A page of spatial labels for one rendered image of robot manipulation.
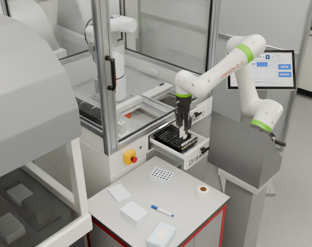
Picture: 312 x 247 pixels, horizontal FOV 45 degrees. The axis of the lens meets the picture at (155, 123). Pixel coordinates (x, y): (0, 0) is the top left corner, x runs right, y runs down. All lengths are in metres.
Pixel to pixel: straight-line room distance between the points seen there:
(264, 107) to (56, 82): 1.28
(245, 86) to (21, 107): 1.41
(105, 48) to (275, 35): 2.05
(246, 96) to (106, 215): 1.10
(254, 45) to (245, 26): 1.59
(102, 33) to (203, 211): 1.07
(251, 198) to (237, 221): 0.25
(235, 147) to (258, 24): 1.69
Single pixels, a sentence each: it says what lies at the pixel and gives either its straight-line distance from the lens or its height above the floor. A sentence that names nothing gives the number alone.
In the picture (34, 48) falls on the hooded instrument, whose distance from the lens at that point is 1.52.
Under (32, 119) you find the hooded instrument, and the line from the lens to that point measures 1.43.
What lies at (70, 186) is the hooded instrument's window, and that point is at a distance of 1.71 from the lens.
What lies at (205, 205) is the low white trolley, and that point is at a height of 0.76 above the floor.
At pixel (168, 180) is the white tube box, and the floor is 0.80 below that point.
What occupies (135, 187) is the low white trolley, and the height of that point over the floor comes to 0.76.
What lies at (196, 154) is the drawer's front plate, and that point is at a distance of 2.27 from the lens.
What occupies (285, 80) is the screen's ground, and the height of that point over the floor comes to 1.02.
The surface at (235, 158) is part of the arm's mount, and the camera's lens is 2.26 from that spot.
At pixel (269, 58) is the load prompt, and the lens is 3.03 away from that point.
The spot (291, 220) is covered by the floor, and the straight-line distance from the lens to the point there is 3.26.
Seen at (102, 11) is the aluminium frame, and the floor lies 1.76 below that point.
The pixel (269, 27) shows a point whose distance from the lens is 3.60.
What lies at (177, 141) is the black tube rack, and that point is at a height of 0.90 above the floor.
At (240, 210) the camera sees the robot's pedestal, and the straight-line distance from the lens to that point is 2.51.
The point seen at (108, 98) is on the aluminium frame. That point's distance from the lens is 1.98.
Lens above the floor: 2.23
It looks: 32 degrees down
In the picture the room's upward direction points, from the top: straight up
